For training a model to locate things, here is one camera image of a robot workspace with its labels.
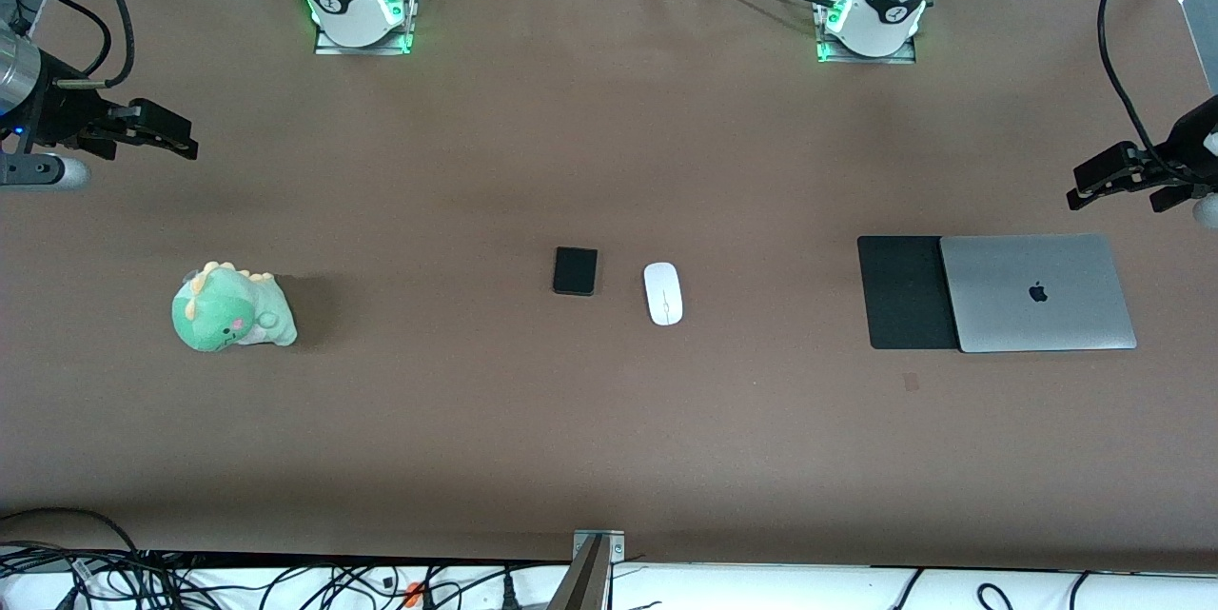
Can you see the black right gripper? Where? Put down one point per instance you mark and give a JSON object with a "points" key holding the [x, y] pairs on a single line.
{"points": [[65, 115]]}

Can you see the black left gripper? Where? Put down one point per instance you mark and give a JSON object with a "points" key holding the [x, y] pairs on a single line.
{"points": [[1183, 145]]}

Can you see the white computer mouse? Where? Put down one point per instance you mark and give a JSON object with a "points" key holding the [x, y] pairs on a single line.
{"points": [[663, 293]]}

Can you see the black mouse pad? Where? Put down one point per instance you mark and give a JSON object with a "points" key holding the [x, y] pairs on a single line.
{"points": [[904, 291]]}

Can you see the silver apple laptop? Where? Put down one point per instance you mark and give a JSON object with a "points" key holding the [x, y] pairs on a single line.
{"points": [[1032, 291]]}

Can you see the green plush dinosaur toy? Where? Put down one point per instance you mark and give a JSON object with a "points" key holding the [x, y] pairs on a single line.
{"points": [[224, 310]]}

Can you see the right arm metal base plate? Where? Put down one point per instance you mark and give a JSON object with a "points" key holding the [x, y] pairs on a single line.
{"points": [[328, 47]]}

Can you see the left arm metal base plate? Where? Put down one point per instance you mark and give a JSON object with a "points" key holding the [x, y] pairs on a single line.
{"points": [[904, 56]]}

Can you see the aluminium camera mount post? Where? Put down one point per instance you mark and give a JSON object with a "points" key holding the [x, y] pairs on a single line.
{"points": [[590, 572]]}

